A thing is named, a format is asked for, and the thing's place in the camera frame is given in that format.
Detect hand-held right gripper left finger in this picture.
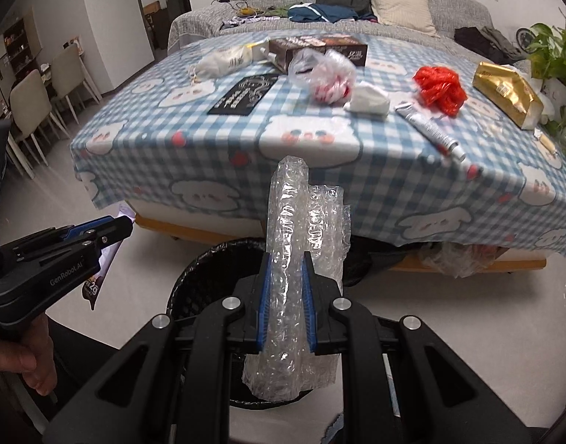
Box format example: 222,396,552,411
43,252,274,444

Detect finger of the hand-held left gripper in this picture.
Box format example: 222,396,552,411
15,218,136,271
12,216,116,255

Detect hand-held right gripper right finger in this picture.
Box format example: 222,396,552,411
301,252,533,444

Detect white purple snack wrapper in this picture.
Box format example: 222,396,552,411
82,203,136,310

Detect black trash bin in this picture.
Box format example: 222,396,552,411
165,237,353,411

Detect clear bubble wrap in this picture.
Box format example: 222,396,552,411
242,155,352,402

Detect clear bag with red print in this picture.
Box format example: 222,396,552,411
288,48,357,105

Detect person's left hand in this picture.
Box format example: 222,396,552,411
0,315,58,397

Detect wooden table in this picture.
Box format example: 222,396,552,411
121,200,548,273

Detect black plastic bags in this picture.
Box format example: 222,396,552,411
343,240,431,287

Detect beige dining chair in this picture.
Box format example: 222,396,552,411
8,68,71,167
52,43,102,123

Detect blue checked printed tablecloth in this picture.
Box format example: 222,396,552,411
70,32,566,260

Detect clear crumpled plastic bag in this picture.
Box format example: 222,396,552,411
421,243,501,278

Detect black flat packet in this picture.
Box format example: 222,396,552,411
206,73,280,116

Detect white cloth pouch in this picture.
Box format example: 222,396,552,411
189,46,253,81

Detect dark shelf cabinet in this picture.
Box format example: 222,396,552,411
2,17,44,79

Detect white crumpled tissue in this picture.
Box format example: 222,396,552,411
344,81,391,117

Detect silver tube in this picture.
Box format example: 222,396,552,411
394,102,468,162

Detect patterned cloth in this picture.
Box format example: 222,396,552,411
220,15,281,28

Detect red plastic bag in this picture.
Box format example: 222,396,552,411
412,65,467,117

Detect brown drink carton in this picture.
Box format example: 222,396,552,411
268,36,369,75

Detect small yellow sachet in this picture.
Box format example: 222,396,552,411
535,129,561,155

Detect gold tissue box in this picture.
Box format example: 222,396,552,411
472,61,545,130

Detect blue jacket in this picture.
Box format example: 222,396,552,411
287,2,378,24

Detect beige pillow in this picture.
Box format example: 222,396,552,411
370,0,438,38

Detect dark clothes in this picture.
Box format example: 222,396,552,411
454,25,528,61

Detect green potted plant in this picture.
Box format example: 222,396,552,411
525,7,566,158

